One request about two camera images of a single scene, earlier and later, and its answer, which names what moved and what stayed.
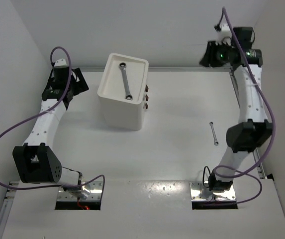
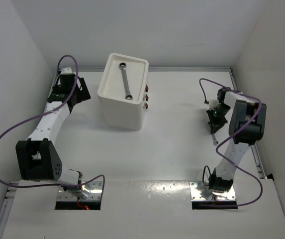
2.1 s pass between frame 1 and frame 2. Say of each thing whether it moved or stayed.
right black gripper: moved
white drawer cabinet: stayed
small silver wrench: stayed
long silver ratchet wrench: stayed
